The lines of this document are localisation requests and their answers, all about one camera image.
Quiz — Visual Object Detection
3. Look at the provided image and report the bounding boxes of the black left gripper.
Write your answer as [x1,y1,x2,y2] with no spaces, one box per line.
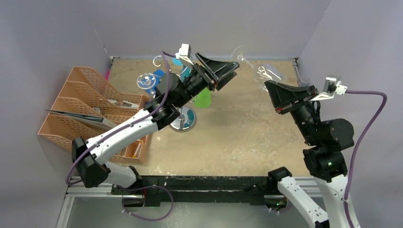
[175,53,238,108]

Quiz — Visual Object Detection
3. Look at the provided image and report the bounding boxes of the green plastic wine glass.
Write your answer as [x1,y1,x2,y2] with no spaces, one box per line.
[193,88,212,108]

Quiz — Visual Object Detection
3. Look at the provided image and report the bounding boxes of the clear wine glass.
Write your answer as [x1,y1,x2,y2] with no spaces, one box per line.
[136,73,155,95]
[250,108,262,118]
[230,46,285,92]

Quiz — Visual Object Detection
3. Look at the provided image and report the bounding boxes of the blue plastic wine glass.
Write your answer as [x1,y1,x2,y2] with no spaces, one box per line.
[172,58,191,81]

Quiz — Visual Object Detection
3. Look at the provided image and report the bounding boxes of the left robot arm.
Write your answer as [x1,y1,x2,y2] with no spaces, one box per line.
[66,51,240,194]

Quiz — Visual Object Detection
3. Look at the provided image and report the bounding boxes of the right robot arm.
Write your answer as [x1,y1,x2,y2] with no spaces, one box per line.
[265,80,360,228]

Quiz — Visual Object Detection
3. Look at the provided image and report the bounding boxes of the chrome wine glass rack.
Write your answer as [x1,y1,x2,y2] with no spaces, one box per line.
[153,56,196,132]

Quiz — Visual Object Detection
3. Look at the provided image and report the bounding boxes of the blue square mat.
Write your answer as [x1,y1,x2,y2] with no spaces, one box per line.
[146,69,165,94]

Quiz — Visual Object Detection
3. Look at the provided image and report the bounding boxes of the orange plastic desk organizer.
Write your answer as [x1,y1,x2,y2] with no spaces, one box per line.
[38,66,149,152]

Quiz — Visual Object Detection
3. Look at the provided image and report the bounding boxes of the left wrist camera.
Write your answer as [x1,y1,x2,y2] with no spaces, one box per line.
[175,43,193,68]

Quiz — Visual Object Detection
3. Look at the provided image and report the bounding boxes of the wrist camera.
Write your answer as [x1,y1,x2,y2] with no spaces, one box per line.
[310,76,347,102]
[175,43,193,68]

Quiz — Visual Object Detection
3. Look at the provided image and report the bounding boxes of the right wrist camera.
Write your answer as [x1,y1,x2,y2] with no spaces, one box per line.
[310,76,347,102]

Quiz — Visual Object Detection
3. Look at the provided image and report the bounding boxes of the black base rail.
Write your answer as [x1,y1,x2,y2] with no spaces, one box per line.
[111,175,290,209]

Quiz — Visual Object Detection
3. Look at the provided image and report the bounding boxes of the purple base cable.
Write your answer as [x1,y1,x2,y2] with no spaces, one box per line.
[113,181,175,221]

